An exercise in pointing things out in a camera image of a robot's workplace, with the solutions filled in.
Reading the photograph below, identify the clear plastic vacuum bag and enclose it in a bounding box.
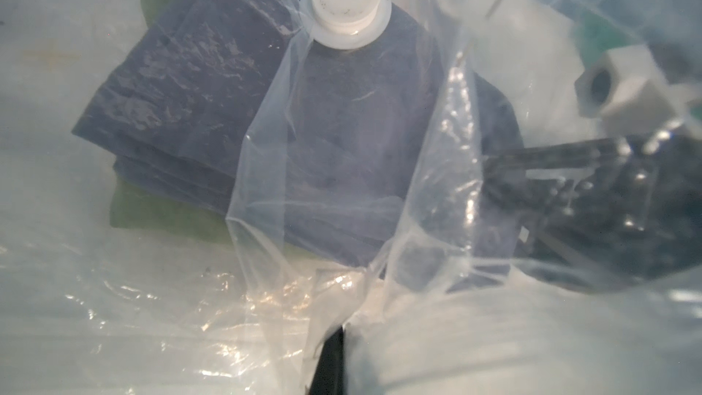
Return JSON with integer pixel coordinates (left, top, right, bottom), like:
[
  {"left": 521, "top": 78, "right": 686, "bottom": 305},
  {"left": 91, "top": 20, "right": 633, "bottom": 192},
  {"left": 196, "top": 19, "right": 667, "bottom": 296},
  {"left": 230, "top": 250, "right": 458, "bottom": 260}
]
[{"left": 1, "top": 0, "right": 701, "bottom": 394}]

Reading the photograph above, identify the white vacuum bag valve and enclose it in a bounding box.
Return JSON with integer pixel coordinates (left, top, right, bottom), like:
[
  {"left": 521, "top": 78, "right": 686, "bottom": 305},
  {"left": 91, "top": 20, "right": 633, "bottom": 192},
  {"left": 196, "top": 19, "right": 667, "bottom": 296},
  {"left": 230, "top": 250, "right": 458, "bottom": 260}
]
[{"left": 300, "top": 0, "right": 392, "bottom": 50}]

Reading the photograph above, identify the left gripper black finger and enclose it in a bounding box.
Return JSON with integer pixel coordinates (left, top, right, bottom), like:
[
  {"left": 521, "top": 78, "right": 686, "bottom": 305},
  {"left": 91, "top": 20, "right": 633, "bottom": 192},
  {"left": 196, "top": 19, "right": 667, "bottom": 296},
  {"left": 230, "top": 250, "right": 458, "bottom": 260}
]
[{"left": 308, "top": 327, "right": 346, "bottom": 395}]

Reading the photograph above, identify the olive green garment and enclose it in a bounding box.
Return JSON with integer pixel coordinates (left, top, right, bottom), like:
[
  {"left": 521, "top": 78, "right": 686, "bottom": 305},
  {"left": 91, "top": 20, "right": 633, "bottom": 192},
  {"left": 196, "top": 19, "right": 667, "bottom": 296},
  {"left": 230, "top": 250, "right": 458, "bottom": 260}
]
[{"left": 108, "top": 0, "right": 319, "bottom": 259}]

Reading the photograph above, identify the navy blue garment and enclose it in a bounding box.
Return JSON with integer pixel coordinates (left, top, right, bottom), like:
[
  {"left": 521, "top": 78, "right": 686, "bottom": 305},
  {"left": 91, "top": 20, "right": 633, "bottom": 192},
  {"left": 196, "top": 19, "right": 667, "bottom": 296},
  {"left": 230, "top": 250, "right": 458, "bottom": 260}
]
[{"left": 70, "top": 0, "right": 525, "bottom": 292}]

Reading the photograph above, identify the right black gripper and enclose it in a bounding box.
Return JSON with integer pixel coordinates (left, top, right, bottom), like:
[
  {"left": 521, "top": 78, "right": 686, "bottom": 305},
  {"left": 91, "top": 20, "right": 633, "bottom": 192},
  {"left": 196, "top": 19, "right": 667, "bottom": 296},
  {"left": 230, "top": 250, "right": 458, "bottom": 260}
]
[{"left": 483, "top": 133, "right": 701, "bottom": 291}]

